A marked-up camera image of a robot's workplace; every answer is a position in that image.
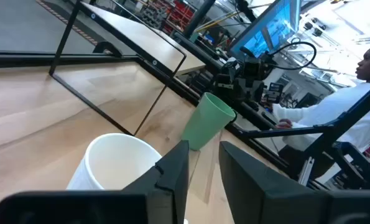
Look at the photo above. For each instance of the black table edge rail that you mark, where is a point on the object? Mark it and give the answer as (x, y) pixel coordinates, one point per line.
(48, 60)

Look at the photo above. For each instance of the wooden shelf with black frame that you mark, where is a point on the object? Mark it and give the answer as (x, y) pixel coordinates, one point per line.
(147, 43)

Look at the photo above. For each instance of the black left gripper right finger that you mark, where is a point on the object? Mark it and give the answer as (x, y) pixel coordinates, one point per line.
(259, 193)

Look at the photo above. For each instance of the red parts bin rack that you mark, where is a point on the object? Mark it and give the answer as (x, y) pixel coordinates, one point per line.
(181, 12)

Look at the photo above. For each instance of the computer monitor with blue screen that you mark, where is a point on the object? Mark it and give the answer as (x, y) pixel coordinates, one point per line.
(271, 28)

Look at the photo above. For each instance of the green plastic cup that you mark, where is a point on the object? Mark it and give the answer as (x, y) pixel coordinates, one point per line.
(203, 124)

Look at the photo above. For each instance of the white plastic cup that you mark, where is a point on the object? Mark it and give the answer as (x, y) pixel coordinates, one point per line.
(110, 161)

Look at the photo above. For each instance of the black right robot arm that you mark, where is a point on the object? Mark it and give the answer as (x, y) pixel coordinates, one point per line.
(253, 67)

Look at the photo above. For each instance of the black station frame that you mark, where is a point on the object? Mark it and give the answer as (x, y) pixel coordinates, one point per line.
(343, 124)

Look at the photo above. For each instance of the person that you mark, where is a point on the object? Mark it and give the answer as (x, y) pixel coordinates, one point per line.
(337, 105)

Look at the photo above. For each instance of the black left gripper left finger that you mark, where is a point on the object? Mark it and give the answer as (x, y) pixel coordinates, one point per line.
(166, 186)

